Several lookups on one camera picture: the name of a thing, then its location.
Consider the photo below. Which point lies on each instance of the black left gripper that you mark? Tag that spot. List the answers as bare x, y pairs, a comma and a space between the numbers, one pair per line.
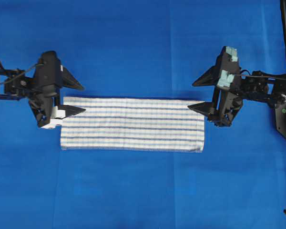
48, 111

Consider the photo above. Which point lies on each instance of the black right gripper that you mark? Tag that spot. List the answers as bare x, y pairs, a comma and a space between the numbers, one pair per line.
224, 106

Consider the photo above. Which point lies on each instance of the white blue striped towel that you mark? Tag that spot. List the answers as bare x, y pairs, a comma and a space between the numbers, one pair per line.
133, 124

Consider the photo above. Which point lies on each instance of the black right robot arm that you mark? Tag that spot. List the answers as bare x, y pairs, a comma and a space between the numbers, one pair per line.
261, 87

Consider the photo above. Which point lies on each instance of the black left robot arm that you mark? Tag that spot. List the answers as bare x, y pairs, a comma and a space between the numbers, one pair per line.
18, 84

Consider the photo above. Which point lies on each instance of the blue table cloth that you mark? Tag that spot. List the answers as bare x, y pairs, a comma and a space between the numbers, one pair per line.
142, 49

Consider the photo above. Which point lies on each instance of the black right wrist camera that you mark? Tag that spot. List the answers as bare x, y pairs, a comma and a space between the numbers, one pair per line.
227, 69

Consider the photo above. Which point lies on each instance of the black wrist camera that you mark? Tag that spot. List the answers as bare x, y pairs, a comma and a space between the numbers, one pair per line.
227, 69
48, 78

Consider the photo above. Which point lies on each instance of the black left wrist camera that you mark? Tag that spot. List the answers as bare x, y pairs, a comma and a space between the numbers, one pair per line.
48, 78

